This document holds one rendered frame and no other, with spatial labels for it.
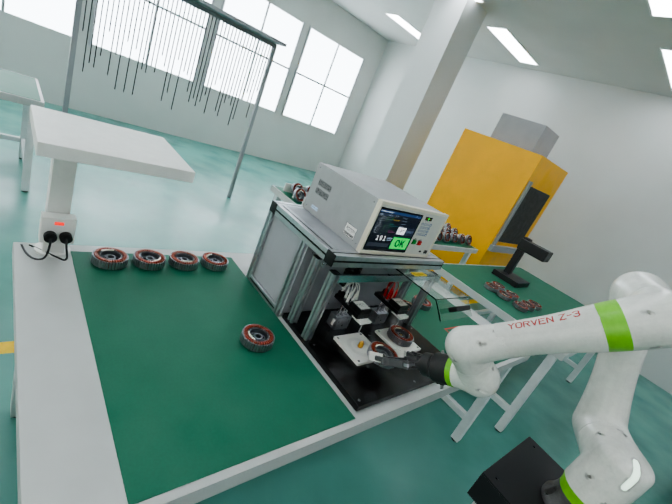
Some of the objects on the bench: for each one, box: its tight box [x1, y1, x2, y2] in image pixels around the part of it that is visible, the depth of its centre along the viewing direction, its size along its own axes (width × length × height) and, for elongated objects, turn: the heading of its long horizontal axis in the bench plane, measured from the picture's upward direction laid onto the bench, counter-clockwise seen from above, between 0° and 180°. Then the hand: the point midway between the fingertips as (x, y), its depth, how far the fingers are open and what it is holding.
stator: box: [387, 325, 414, 347], centre depth 155 cm, size 11×11×4 cm
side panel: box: [246, 210, 307, 316], centre depth 147 cm, size 28×3×32 cm, turn 175°
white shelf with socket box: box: [20, 105, 195, 261], centre depth 116 cm, size 35×37×46 cm
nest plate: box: [333, 332, 373, 366], centre depth 139 cm, size 15×15×1 cm
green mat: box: [70, 251, 355, 504], centre depth 119 cm, size 94×61×1 cm, turn 175°
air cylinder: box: [327, 311, 351, 330], centre depth 148 cm, size 5×8×6 cm
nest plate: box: [375, 328, 421, 352], centre depth 156 cm, size 15×15×1 cm
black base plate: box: [282, 305, 440, 411], centre depth 149 cm, size 47×64×2 cm
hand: (384, 354), depth 130 cm, fingers closed on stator, 11 cm apart
